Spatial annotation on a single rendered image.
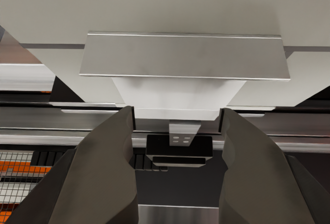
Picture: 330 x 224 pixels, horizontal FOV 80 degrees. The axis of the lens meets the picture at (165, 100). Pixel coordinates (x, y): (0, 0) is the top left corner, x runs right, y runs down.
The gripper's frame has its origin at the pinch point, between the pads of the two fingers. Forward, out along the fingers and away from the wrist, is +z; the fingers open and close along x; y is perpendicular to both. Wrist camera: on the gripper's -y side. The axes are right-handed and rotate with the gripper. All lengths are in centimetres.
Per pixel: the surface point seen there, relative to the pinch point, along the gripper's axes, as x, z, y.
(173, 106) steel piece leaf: -0.2, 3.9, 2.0
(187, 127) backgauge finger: 1.5, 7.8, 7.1
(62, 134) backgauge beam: -23.6, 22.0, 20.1
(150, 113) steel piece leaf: -2.4, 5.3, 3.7
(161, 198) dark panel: -3, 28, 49
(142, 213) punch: -2.5, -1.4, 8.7
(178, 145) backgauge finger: 0.9, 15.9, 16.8
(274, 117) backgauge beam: 21.5, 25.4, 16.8
